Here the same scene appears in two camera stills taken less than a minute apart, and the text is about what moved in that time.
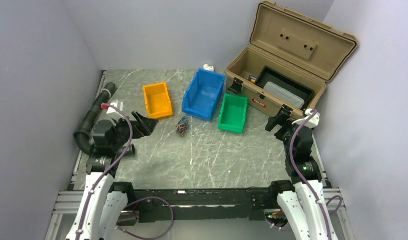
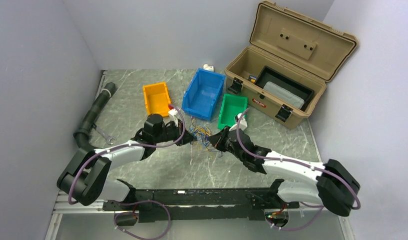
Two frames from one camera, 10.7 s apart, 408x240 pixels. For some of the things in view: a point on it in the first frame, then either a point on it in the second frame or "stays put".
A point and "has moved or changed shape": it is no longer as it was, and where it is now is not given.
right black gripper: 272,121 to 217,141
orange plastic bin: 157,100 stays put
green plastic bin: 233,112 stays put
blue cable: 181,125 has moved or changed shape
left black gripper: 145,126 to 179,130
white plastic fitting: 206,66 stays put
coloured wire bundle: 180,129 has moved or changed shape
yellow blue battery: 252,78 stays put
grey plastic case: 288,96 stays put
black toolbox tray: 287,83 stays put
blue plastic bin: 202,91 stays put
